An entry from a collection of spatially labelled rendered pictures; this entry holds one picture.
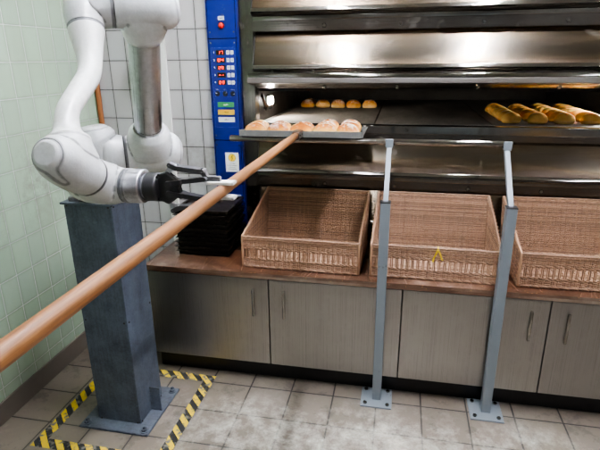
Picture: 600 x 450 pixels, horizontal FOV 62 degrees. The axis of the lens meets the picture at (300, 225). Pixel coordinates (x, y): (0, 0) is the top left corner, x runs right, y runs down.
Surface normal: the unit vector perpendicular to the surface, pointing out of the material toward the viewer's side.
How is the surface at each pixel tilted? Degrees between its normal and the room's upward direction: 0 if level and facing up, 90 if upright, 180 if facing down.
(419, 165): 70
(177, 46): 90
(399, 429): 0
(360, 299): 90
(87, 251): 90
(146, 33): 131
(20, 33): 90
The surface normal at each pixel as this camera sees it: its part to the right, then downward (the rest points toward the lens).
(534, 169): -0.18, -0.03
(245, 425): -0.01, -0.95
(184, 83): -0.19, 0.32
